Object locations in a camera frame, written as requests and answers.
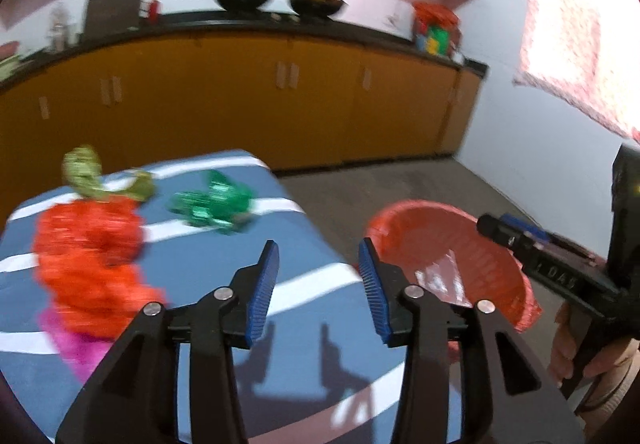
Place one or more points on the black kitchen countertop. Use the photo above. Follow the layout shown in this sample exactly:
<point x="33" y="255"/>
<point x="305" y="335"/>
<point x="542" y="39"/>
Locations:
<point x="350" y="31"/>

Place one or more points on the blue white striped cloth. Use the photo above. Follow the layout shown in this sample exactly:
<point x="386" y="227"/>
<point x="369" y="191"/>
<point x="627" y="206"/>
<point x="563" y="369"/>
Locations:
<point x="200" y="274"/>

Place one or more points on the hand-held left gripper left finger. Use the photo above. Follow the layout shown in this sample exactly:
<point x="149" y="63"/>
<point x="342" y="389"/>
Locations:
<point x="262" y="294"/>

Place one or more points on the black wok with lid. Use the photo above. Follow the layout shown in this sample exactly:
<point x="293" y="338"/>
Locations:
<point x="317" y="3"/>

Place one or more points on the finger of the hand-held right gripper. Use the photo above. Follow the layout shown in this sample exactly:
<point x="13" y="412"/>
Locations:
<point x="500" y="234"/>
<point x="530" y="231"/>

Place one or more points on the olive green plastic bag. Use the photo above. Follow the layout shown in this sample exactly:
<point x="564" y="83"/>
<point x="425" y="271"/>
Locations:
<point x="82" y="168"/>

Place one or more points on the green box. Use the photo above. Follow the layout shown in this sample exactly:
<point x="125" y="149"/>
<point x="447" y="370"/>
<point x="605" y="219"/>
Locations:
<point x="442" y="41"/>

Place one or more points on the person's right hand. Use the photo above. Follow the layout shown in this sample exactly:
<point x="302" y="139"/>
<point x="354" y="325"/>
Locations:
<point x="562" y="349"/>

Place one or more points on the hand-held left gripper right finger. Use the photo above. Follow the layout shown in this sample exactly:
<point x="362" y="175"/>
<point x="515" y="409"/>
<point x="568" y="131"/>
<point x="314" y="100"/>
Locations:
<point x="372" y="289"/>

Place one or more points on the wooden base cabinet run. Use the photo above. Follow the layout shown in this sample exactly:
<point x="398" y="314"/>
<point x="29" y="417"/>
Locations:
<point x="250" y="113"/>

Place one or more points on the red bottle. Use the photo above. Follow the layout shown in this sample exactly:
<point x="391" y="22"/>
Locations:
<point x="153" y="8"/>

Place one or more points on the jars in clear plastic bag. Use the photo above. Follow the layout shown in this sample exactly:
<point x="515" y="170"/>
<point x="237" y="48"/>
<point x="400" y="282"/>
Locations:
<point x="60" y="28"/>

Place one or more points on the magenta plastic bag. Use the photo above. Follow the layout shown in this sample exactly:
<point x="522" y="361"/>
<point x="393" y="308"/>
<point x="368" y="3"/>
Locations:
<point x="75" y="349"/>

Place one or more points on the pink floral curtain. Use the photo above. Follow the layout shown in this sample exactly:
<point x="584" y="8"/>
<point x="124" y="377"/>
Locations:
<point x="575" y="33"/>

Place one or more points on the red plastic bag on containers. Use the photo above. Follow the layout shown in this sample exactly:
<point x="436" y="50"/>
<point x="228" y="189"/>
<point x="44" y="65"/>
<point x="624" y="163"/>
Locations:
<point x="435" y="16"/>

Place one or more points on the dark wooden cutting board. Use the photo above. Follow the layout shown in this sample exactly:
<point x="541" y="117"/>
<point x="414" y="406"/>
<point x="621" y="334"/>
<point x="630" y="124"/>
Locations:
<point x="112" y="11"/>

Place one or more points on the red plastic basin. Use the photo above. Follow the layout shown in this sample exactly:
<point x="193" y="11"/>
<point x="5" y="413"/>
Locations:
<point x="7" y="49"/>

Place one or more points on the red plastic lattice basket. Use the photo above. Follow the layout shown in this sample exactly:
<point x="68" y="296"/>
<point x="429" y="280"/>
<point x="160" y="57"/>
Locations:
<point x="500" y="264"/>

